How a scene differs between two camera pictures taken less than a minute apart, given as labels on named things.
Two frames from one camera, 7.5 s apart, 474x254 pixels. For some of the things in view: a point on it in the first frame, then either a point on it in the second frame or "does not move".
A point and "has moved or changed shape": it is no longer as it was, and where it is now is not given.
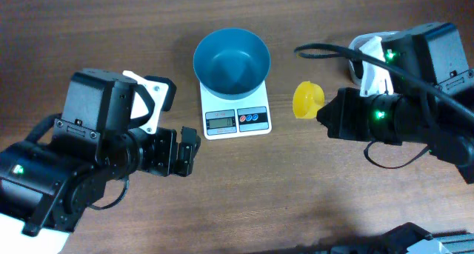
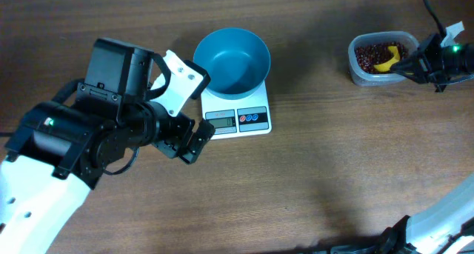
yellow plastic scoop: [307, 98] has moved or changed shape
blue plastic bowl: [232, 63] does not move
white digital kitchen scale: [227, 118] does not move
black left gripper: [192, 154] to [192, 161]
